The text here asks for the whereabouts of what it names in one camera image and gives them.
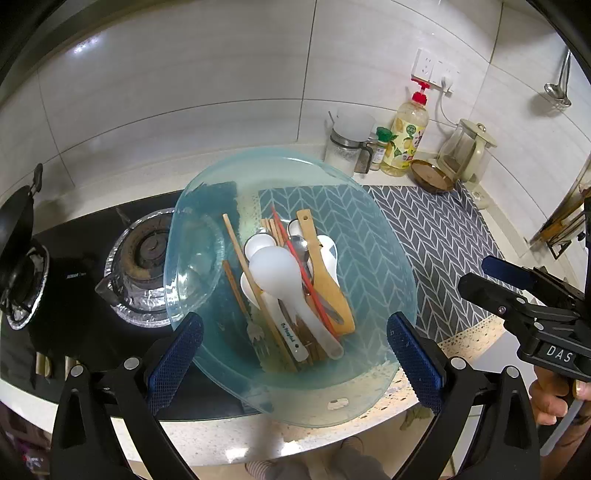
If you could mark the white seasoning jar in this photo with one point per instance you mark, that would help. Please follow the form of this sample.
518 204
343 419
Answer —
341 154

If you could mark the transparent blue plastic container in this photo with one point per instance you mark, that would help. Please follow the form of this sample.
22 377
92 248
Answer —
369 258

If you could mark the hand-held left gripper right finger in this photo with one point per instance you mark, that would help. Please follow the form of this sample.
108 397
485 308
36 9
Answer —
413 364

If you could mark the foil-lined gas burner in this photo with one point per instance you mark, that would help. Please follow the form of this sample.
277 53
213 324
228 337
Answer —
147 249
27 304

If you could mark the striped slipper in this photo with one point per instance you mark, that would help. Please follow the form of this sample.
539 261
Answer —
261 470
353 446

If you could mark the short wooden chopstick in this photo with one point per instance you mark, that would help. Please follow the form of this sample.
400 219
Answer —
233 286

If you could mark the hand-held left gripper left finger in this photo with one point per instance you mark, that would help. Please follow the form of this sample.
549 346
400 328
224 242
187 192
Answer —
178 364

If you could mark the green-lid spice jar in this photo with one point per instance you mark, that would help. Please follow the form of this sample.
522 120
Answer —
381 152

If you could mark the metal ladle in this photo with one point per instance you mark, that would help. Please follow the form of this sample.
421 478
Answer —
556 92

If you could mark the grey herringbone mat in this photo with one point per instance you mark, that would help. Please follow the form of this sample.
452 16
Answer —
429 240

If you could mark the metal spoon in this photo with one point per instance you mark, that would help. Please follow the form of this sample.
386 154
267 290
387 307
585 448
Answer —
300 247

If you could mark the red chopstick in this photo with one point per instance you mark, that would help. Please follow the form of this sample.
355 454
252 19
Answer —
310 286

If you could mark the cutting board rack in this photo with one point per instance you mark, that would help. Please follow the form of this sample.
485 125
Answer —
563 217

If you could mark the round wooden lid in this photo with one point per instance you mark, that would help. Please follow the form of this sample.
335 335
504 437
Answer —
431 177

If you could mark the white ceramic spoon red print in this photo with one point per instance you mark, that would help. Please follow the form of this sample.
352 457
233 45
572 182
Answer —
328 258

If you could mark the white translucent rice paddle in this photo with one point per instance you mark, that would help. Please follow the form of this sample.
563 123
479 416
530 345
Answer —
277 277

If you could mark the black gas stove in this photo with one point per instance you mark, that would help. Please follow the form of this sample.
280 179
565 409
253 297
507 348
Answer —
78 295

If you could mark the person's right hand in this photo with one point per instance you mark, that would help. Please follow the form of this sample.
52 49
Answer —
549 397

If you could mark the green cloth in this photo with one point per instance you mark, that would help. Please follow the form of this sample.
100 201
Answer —
415 419

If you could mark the glass teapot with cream frame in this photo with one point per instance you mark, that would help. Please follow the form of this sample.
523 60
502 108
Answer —
461 152

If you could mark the person's grey trousers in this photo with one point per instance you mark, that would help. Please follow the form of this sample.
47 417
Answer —
323 468

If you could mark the white ceramic soup spoon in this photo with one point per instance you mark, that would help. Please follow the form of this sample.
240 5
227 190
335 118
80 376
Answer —
256 244

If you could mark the white ceramic spoon yellow print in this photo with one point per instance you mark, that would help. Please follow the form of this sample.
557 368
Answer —
293 227

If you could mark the yellow dish soap pump bottle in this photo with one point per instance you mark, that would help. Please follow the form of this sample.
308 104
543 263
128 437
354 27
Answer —
406 138

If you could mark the small white plastic object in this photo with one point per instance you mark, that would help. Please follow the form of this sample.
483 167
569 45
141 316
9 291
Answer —
482 201

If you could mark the white wall outlet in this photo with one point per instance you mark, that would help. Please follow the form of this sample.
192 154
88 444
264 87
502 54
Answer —
431 69

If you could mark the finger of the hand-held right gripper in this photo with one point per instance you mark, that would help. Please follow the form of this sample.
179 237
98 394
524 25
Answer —
508 272
489 295

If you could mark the metal fork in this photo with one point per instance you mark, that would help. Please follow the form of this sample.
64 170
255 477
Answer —
258 334

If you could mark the black wok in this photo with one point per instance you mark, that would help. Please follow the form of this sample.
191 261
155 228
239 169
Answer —
14 221

